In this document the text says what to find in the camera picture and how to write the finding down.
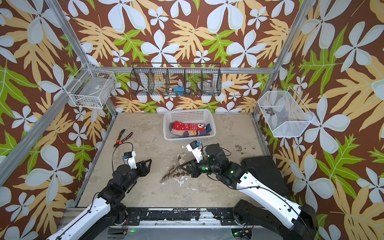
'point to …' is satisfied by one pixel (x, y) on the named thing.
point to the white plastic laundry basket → (197, 116)
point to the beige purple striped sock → (193, 133)
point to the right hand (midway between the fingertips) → (180, 167)
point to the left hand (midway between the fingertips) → (149, 159)
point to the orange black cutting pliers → (118, 141)
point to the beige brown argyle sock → (176, 170)
